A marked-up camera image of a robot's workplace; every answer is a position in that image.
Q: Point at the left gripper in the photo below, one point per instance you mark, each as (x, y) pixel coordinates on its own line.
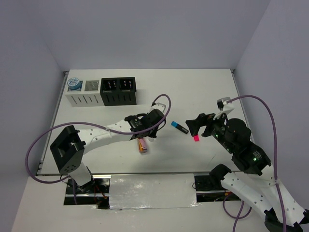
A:
(153, 134)

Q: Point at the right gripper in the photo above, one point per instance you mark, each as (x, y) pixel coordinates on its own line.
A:
(201, 119)

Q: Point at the pink highlighter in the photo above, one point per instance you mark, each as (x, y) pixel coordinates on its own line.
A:
(196, 137)

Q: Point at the pink cap glue tube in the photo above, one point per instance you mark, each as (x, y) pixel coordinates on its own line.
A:
(142, 146)

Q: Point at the blue highlighter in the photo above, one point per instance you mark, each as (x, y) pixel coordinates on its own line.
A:
(179, 127)

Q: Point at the blue slime jar patterned lid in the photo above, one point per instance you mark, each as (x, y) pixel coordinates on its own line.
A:
(74, 84)

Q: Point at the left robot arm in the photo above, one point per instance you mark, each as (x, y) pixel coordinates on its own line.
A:
(72, 144)

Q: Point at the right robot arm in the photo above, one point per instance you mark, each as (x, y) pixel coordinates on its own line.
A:
(270, 198)

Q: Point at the black slotted container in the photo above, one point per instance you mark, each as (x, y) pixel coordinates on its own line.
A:
(118, 91)

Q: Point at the white slotted container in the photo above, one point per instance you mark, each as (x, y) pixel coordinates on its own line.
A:
(89, 96)

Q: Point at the silver foil cover plate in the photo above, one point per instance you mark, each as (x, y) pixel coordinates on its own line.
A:
(152, 191)

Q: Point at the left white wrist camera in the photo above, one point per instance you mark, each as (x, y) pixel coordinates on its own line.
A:
(159, 106)

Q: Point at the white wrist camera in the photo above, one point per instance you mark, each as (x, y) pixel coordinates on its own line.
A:
(159, 106)
(224, 107)

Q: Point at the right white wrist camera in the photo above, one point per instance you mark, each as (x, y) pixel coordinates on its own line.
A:
(224, 107)

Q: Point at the metal table rail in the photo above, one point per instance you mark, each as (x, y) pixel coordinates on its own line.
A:
(97, 174)

